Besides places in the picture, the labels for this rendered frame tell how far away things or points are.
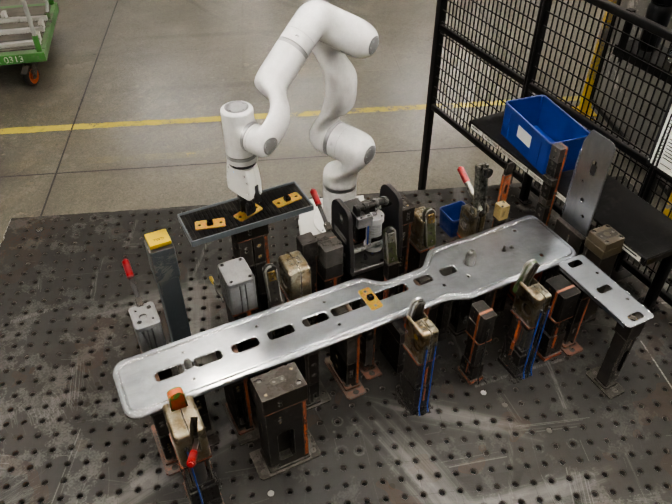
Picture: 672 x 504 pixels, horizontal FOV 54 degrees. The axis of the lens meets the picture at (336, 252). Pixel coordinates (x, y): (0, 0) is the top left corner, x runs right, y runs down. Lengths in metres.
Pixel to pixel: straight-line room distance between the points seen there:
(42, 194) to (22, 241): 1.53
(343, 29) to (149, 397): 1.08
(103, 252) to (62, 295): 0.24
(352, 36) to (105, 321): 1.22
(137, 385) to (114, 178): 2.66
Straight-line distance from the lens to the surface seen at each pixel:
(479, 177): 2.04
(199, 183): 4.08
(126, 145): 4.56
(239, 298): 1.80
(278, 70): 1.75
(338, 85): 2.02
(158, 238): 1.86
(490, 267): 2.00
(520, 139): 2.46
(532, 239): 2.13
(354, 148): 2.11
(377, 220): 1.95
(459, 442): 1.95
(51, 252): 2.67
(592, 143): 2.07
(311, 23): 1.80
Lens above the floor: 2.33
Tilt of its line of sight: 42 degrees down
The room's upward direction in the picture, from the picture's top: straight up
